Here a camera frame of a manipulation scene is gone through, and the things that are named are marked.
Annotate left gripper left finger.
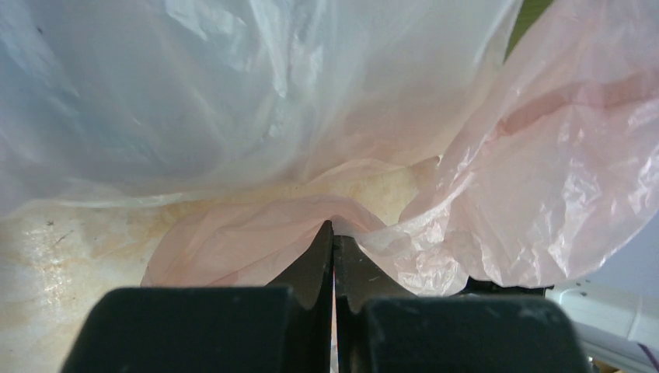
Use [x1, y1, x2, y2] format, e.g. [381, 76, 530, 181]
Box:
[62, 221, 333, 372]

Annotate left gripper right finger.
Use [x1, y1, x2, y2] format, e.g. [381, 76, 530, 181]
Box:
[333, 236, 591, 372]

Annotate pink plastic trash bag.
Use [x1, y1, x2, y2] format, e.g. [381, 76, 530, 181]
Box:
[142, 1, 658, 295]

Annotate large clear yellow-rimmed plastic bag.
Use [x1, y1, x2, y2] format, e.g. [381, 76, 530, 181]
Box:
[1, 1, 521, 217]

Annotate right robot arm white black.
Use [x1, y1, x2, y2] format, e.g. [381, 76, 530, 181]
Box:
[545, 279, 658, 372]

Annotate olive green mesh trash bin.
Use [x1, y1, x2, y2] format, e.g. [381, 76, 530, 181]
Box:
[504, 0, 553, 60]

